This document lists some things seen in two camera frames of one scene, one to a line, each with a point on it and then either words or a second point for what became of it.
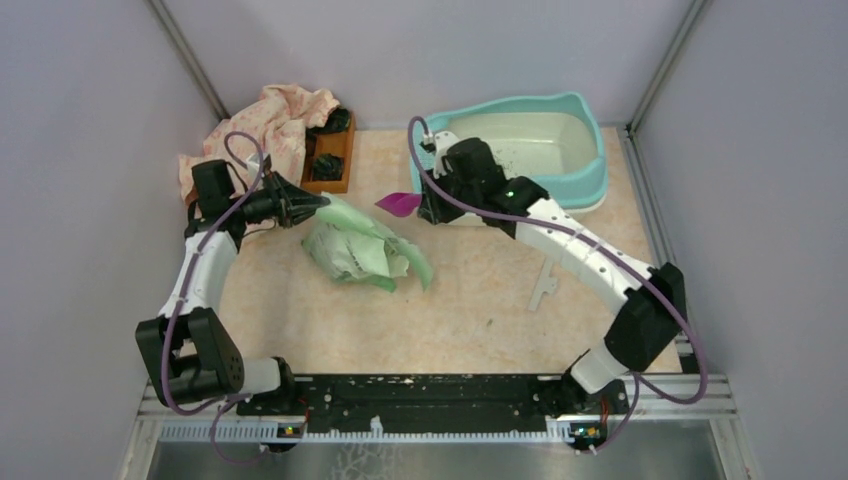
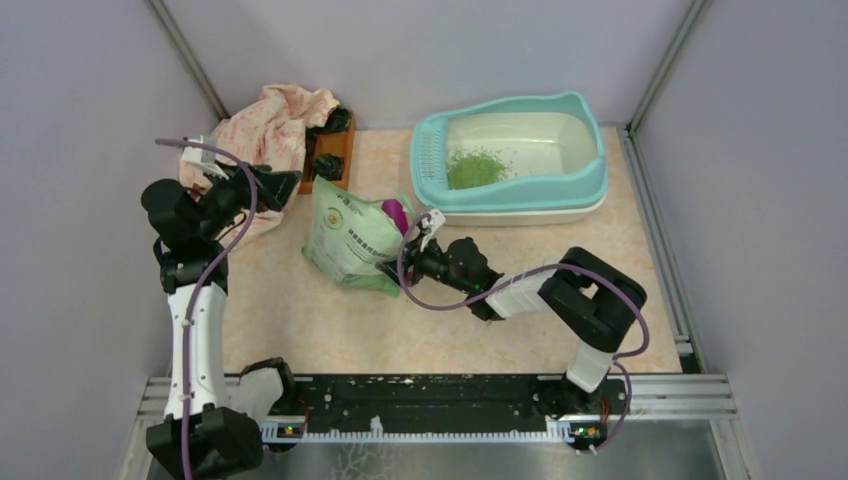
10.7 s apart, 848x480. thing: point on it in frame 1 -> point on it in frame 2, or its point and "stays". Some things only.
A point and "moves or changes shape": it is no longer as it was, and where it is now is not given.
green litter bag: (354, 248) moves or changes shape
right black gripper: (433, 212) -> (414, 257)
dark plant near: (327, 167) stays
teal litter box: (551, 140) stays
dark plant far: (337, 121) stays
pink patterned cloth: (273, 123) stays
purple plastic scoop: (400, 204) moves or changes shape
